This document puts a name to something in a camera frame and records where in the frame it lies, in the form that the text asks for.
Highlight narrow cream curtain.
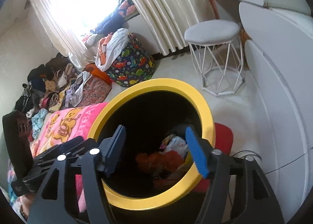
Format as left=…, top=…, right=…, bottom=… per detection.
left=29, top=0, right=92, bottom=70

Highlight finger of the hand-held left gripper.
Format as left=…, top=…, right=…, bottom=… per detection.
left=23, top=136, right=98, bottom=178

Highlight pile of dark clothes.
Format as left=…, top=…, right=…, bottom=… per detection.
left=15, top=52, right=85, bottom=118

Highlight grey white garment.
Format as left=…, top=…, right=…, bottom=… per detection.
left=64, top=71, right=91, bottom=107

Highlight white bag of orange clothes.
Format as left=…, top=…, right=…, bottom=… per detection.
left=95, top=28, right=130, bottom=72

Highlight dinosaur print storage bag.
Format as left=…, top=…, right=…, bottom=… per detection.
left=107, top=33, right=156, bottom=88

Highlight red plastic bag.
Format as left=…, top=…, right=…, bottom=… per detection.
left=135, top=150, right=186, bottom=181

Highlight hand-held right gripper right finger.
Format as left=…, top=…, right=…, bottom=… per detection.
left=184, top=126, right=285, bottom=224

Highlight white wire stool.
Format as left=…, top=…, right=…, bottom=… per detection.
left=183, top=19, right=246, bottom=97

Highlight clothes on window sill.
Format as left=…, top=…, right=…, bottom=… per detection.
left=82, top=0, right=140, bottom=46

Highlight red flat object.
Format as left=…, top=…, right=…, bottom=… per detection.
left=196, top=122, right=234, bottom=193

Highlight black cable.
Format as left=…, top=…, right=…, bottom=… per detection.
left=231, top=150, right=263, bottom=163

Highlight yellow black trash bin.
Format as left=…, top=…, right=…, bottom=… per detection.
left=88, top=78, right=217, bottom=224

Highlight white printed plastic bag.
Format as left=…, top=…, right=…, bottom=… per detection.
left=160, top=135, right=189, bottom=159

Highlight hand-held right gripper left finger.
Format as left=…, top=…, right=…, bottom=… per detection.
left=27, top=125, right=128, bottom=224

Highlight pink floral fabric bag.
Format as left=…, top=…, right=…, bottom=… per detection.
left=73, top=76, right=113, bottom=111

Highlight pink printed blanket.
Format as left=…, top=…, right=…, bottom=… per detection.
left=6, top=102, right=109, bottom=213

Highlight wide cream curtain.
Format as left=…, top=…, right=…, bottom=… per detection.
left=114, top=0, right=195, bottom=55

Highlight light blue cloth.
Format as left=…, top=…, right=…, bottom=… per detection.
left=31, top=109, right=49, bottom=139

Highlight person's left forearm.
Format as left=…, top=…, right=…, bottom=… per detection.
left=18, top=193, right=36, bottom=222

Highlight white rounded chair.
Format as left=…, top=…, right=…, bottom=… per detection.
left=238, top=1, right=313, bottom=175

